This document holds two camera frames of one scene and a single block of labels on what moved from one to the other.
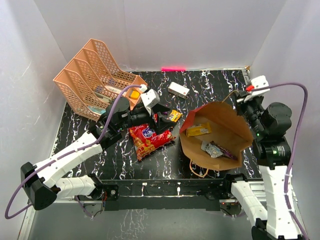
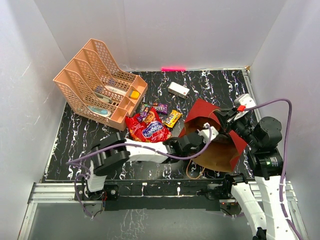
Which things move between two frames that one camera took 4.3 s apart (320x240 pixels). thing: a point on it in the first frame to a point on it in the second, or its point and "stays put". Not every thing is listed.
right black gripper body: x=252 y=108 to x=242 y=126
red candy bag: x=146 y=141 stays put
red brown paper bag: x=212 y=135 stays put
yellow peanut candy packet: x=174 y=116 stays put
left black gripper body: x=140 y=117 to x=198 y=150
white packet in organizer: x=115 y=89 stays put
